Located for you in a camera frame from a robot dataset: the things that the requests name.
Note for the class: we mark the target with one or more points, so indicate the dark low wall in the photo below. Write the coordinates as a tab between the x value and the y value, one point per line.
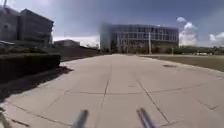
76	52

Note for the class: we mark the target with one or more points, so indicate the pale pole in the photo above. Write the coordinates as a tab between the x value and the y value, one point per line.
149	43

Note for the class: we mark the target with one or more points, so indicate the manhole cover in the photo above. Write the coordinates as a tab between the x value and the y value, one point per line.
169	65

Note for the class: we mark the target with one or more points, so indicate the dark trimmed hedge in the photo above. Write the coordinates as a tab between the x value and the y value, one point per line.
26	65

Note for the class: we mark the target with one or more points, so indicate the dark blocky building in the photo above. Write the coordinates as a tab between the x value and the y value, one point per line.
33	26

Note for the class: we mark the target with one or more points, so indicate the grass field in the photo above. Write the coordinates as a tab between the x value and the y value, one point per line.
200	61

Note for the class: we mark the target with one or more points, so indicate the robot's own part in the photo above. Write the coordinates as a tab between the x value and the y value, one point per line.
80	119
145	119

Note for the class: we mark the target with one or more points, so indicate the pale concrete slab plaza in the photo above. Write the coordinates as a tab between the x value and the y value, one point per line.
116	86

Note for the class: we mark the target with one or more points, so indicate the row of trees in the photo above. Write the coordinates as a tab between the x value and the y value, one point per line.
200	50

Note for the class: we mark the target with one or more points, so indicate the low flat building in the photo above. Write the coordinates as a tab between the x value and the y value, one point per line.
66	43

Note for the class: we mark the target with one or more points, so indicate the large glass-fronted building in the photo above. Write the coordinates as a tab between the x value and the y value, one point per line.
143	36

